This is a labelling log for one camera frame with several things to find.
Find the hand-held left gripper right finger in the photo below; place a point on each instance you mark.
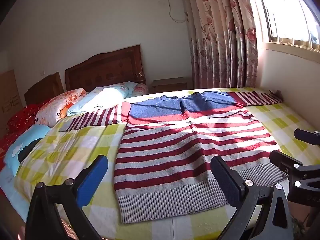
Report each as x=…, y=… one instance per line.
x=225, y=181

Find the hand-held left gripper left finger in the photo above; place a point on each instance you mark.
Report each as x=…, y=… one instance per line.
x=93, y=178

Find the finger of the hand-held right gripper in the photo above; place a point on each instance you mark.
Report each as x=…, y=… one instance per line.
x=306, y=135
x=282, y=160

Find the red white striped knit sweater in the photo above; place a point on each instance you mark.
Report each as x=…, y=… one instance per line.
x=175, y=155

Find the yellow checked bed sheet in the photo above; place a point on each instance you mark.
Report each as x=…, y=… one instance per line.
x=82, y=140

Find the orange floral pillow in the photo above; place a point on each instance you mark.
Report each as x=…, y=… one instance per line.
x=53, y=108

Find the light blue floral quilt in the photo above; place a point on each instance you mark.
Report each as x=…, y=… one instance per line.
x=100, y=98

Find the light blue cartoon blanket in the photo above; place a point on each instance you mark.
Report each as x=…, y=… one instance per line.
x=17, y=147

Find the light blue printed blanket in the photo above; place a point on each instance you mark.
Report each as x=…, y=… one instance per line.
x=11, y=192

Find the red patterned blanket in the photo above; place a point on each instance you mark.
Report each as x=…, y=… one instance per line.
x=23, y=117

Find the small wooden headboard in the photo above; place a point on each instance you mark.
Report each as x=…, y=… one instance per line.
x=45, y=90

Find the pink floral pillow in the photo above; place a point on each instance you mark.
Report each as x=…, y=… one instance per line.
x=141, y=90

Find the large carved wooden headboard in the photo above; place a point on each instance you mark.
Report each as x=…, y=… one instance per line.
x=105, y=70

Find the wooden nightstand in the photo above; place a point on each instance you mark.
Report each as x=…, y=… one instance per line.
x=170, y=85

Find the flat cardboard box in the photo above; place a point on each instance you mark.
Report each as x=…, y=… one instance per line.
x=8, y=100

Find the barred window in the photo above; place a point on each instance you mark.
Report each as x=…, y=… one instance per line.
x=282, y=10

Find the pink floral curtain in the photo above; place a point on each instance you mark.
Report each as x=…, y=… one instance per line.
x=220, y=35

